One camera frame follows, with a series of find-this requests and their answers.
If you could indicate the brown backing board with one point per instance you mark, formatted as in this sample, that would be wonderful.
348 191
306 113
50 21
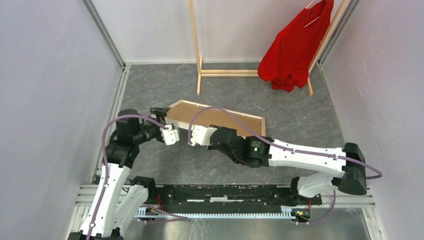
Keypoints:
212 117

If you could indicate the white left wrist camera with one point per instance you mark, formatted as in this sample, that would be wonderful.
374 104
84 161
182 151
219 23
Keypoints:
170 134

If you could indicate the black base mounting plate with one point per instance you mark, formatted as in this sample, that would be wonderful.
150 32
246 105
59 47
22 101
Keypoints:
227 199

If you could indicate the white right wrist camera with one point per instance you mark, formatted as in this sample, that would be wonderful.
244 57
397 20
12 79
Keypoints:
201 135

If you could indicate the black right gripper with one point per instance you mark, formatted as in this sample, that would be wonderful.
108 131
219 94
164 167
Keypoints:
234 130

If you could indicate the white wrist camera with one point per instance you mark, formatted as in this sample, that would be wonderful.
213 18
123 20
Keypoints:
170 134
201 135

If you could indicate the wooden clothes rack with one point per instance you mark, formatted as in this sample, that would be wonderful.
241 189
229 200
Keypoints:
343 6

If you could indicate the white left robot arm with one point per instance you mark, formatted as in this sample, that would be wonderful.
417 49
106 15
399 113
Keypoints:
109 218

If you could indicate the aluminium rail with cable comb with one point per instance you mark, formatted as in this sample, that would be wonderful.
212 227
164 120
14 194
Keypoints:
342 200

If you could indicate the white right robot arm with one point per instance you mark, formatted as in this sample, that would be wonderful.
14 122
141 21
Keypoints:
340 168

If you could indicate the white wooden picture frame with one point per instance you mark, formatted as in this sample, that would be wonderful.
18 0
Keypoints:
261 126

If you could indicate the red t-shirt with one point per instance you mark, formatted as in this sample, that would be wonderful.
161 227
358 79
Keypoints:
286 63

